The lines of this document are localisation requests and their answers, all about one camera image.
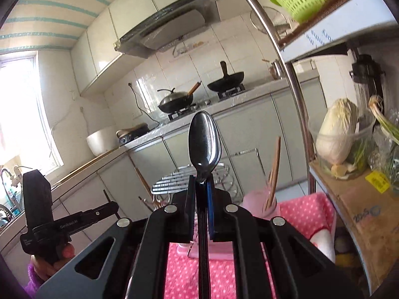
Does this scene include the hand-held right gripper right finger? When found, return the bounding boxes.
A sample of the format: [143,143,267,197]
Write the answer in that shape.
[206,174,364,299]

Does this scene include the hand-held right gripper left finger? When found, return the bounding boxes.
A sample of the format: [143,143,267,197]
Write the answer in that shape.
[36,175,198,299]

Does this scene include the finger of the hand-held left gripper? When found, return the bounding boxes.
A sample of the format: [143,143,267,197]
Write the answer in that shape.
[78,201,120,230]

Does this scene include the pink plastic cup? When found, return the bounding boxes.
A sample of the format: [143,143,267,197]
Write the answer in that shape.
[242,185,279,220]

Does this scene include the wooden chopstick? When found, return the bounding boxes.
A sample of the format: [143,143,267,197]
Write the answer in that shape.
[264,162,275,212]
[267,159,278,211]
[271,135,282,208]

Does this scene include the black metal spoon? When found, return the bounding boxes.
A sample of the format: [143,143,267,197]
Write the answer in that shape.
[188,111,222,299]

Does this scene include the person's left forearm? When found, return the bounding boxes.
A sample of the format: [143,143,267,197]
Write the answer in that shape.
[25,263,47,299]

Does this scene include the person's left hand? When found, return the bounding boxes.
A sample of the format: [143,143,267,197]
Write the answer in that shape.
[31,243,76,282]

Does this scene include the pink plastic drip tray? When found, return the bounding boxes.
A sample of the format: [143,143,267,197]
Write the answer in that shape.
[177,242,235,260]

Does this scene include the wooden stick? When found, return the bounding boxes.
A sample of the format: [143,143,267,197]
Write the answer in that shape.
[133,166,154,200]

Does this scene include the large white bowl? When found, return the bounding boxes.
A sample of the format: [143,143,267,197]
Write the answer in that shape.
[87,125,120,157]

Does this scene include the grey base cabinets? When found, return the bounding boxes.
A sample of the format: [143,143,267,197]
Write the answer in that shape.
[0,76,328,257]

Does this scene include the pink polka-dot blanket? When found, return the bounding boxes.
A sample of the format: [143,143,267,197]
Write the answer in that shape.
[164,193,337,299]

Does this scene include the window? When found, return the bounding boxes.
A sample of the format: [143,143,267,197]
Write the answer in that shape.
[0,54,63,175]

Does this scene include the gas stove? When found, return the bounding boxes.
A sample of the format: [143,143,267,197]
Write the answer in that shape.
[168,84,247,122]

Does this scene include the black wok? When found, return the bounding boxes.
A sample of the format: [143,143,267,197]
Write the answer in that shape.
[207,61,245,92]

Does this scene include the yellow round object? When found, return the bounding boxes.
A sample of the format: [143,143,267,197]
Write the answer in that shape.
[335,237,356,265]

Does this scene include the cardboard box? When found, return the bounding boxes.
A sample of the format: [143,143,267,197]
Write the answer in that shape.
[310,159,399,287]

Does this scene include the napa cabbage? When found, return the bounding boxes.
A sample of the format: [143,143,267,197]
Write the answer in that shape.
[315,98,359,166]

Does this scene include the metal kettle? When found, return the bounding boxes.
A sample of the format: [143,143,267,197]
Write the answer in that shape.
[262,58,286,80]

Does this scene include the white upper cabinets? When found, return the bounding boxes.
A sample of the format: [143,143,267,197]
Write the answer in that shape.
[70,0,261,97]

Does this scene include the clear plastic container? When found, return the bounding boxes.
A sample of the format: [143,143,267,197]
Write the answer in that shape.
[308,109,376,179]

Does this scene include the yellow sticker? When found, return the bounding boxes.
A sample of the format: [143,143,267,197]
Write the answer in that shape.
[365,171,392,194]

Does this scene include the chrome shelf pole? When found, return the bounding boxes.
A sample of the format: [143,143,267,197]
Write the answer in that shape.
[226,0,314,162]

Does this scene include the clear plastic bag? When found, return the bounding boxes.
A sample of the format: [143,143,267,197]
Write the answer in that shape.
[369,125,399,190]

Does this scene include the range hood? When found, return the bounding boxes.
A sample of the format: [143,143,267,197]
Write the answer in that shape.
[114,0,220,60]

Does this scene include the green onions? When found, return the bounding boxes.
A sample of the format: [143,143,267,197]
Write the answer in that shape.
[368,95,399,145]

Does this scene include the metal mesh strainer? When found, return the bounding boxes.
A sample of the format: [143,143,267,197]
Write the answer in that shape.
[249,6,294,36]

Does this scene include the printed shelf board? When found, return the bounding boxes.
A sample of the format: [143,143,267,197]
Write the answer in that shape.
[279,0,399,58]

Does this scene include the metal wire dish rack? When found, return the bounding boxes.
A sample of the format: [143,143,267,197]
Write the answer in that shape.
[151,148,261,215]

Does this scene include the lidded wok wooden handle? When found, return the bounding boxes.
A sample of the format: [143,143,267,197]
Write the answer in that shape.
[157,81,201,114]

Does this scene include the black power cable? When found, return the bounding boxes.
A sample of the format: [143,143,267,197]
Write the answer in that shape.
[128,82,159,128]

